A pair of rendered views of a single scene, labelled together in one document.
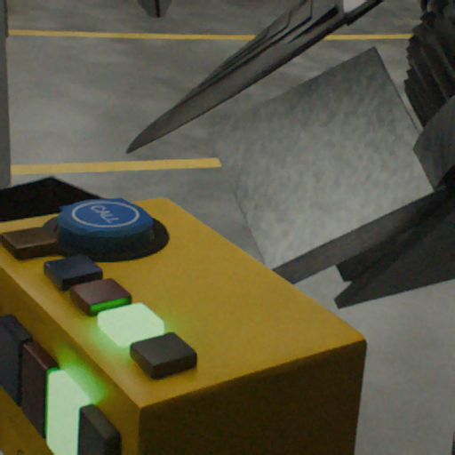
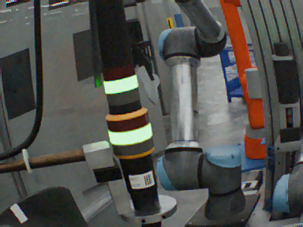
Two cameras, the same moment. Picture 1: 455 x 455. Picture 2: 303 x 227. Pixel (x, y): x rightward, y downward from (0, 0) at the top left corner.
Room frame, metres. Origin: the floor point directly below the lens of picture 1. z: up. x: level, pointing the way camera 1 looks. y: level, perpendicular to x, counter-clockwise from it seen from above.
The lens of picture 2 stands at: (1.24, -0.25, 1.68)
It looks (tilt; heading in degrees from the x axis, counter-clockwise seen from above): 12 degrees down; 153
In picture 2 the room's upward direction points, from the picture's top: 10 degrees counter-clockwise
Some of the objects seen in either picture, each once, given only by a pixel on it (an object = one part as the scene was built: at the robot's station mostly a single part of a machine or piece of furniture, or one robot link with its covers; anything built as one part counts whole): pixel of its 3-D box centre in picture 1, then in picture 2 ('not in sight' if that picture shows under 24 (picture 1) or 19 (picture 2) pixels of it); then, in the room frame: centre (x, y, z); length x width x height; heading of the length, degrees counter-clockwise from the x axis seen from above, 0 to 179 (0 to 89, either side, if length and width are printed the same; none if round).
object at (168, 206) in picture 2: not in sight; (131, 181); (0.82, -0.07, 1.50); 0.09 x 0.07 x 0.10; 72
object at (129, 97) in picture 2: not in sight; (122, 95); (0.82, -0.06, 1.60); 0.03 x 0.03 x 0.01
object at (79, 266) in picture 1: (73, 272); not in sight; (0.36, 0.08, 1.08); 0.02 x 0.02 x 0.01; 37
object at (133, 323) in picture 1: (131, 323); not in sight; (0.32, 0.05, 1.08); 0.02 x 0.02 x 0.01; 37
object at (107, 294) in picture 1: (100, 297); not in sight; (0.34, 0.06, 1.08); 0.02 x 0.02 x 0.01; 37
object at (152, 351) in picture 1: (163, 354); not in sight; (0.30, 0.03, 1.08); 0.02 x 0.02 x 0.01; 37
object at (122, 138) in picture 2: not in sight; (129, 132); (0.82, -0.06, 1.56); 0.04 x 0.04 x 0.01
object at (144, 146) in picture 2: not in sight; (132, 144); (0.82, -0.06, 1.55); 0.04 x 0.04 x 0.01
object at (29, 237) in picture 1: (29, 243); not in sight; (0.38, 0.10, 1.08); 0.02 x 0.02 x 0.01; 37
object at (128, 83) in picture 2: not in sight; (120, 83); (0.82, -0.06, 1.61); 0.03 x 0.03 x 0.01
